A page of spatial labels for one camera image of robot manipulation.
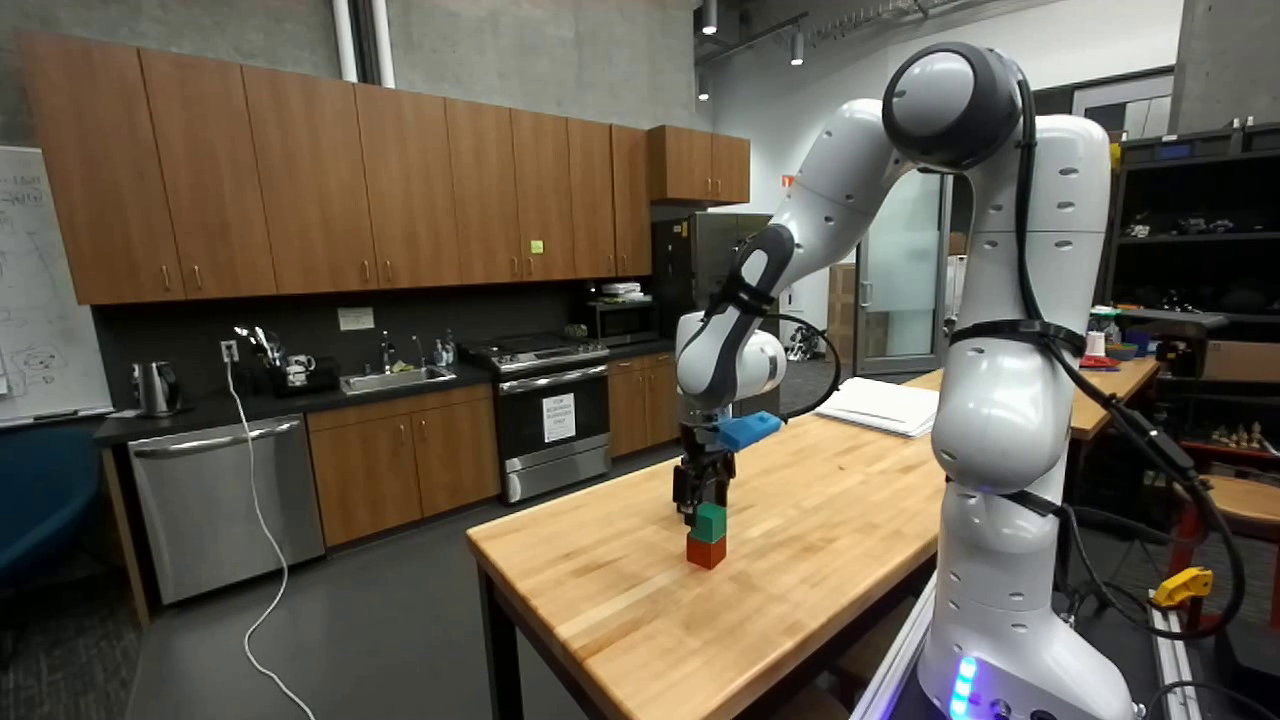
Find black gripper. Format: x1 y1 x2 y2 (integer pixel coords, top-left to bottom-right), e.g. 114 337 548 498
672 449 738 530

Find green cube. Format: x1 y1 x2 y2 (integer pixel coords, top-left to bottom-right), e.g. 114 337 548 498
687 498 732 542

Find red cube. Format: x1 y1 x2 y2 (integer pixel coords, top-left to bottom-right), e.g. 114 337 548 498
683 530 732 577

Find white paper stack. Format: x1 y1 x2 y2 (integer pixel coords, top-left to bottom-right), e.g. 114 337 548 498
810 370 942 445

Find narrow lower wooden cabinet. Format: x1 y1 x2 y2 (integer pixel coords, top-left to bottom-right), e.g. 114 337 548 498
603 349 687 464

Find stainless steel oven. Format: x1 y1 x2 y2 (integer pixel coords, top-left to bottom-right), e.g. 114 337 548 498
482 341 620 507

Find black refrigerator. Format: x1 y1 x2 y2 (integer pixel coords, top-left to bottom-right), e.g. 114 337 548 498
648 208 789 419

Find lower wooden sink cabinet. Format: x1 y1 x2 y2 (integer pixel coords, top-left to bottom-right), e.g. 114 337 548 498
304 385 509 551

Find steel kitchen sink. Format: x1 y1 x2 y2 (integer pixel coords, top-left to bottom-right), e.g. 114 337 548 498
337 365 459 399

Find wooden cabinet above fridge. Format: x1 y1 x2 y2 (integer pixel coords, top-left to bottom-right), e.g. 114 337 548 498
644 124 755 208

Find countertop coffee maker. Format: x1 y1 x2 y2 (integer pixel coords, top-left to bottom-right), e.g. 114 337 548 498
227 318 324 394

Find yellow clamp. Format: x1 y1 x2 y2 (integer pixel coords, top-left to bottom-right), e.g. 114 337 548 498
1144 563 1221 616

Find stainless steel dishwasher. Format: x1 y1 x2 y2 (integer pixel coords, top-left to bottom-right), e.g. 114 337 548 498
122 413 326 606

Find black storage shelf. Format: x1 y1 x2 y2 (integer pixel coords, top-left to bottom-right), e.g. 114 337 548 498
1109 119 1280 473

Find steel kettle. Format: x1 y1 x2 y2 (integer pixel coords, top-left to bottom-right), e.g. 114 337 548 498
128 355 188 419

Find grey ceiling pipes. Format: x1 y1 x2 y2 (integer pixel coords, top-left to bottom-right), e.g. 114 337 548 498
326 0 398 90

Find blue lounge chair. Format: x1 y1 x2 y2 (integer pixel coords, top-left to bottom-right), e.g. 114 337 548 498
0 419 108 591

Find whiteboard with posters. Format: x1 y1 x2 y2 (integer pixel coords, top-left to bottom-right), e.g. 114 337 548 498
0 141 121 431

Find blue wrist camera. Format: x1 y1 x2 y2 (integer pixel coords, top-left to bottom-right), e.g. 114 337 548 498
703 407 789 456

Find aluminium base frame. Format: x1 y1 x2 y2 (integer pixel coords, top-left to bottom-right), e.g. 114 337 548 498
848 579 942 720

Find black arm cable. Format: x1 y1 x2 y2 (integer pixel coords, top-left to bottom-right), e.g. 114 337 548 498
724 76 1247 648

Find white power cable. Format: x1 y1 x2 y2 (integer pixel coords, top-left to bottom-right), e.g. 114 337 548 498
216 349 324 720

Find upper wooden wall cabinets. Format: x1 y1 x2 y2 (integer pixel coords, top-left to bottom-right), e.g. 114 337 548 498
18 27 656 313

